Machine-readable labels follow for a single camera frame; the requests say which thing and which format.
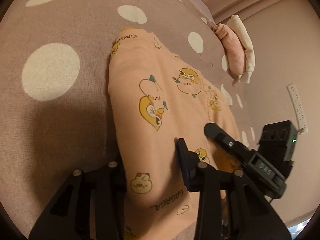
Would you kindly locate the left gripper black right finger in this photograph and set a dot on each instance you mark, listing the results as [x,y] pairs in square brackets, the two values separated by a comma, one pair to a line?
[230,206]

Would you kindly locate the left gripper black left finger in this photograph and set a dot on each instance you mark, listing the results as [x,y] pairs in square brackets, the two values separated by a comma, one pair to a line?
[67,215]

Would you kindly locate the peach cartoon print baby garment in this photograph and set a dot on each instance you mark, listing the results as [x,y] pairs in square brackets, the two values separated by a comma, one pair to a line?
[157,98]

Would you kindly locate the mauve polka dot bedspread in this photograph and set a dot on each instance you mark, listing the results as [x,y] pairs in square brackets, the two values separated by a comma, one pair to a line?
[56,113]

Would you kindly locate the pink folded cloth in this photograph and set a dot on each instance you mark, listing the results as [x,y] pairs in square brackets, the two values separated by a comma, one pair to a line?
[234,51]

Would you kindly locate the cream folded cloth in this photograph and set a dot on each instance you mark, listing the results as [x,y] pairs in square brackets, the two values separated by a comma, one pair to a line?
[237,26]

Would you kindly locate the white wall power strip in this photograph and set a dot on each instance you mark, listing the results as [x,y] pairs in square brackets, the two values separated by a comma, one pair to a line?
[298,108]

